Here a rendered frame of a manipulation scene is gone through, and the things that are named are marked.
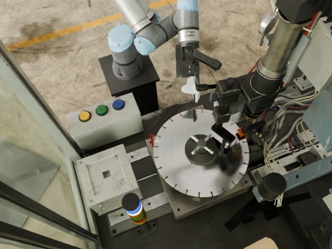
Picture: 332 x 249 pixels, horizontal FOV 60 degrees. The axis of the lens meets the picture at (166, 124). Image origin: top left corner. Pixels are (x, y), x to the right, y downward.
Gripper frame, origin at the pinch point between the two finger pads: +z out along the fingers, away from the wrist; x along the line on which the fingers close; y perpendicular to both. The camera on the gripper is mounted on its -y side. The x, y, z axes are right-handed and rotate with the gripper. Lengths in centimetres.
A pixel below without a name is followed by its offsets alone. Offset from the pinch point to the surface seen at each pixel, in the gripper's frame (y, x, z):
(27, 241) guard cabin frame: 37, 56, 23
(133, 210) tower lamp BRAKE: 20.1, 37.4, 26.1
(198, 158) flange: 1.3, 9.9, 19.7
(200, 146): 0.7, 12.0, 15.3
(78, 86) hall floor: 84, -129, -15
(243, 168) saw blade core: -13.4, 11.2, 23.6
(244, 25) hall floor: -61, -162, -64
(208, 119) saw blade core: -3.7, 0.4, 7.6
